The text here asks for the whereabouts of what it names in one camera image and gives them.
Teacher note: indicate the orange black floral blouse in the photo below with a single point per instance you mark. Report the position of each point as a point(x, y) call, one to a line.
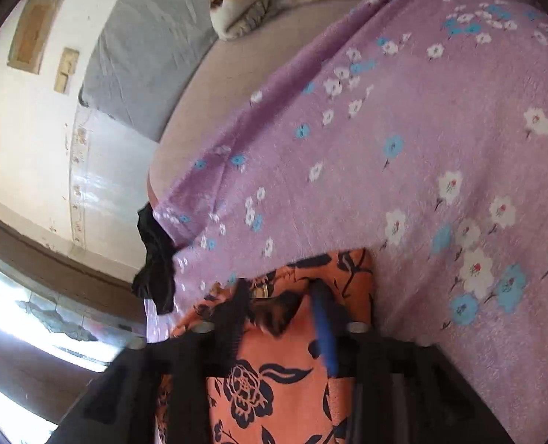
point(278, 390)

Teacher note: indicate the beige wall light switch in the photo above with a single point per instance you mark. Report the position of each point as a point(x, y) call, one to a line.
point(66, 69)

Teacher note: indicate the black crumpled garment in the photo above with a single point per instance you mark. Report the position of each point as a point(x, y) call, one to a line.
point(155, 280)

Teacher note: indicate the brown wooden glass door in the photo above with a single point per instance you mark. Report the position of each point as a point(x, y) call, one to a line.
point(61, 324)

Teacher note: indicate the purple floral bed sheet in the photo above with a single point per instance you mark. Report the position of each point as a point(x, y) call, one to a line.
point(407, 146)

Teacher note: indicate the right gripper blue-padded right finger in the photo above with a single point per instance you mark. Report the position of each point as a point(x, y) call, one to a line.
point(401, 392)

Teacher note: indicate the grey pillow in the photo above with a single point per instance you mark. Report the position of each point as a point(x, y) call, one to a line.
point(143, 59)

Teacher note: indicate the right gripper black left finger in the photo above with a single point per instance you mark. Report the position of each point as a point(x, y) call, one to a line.
point(119, 406)

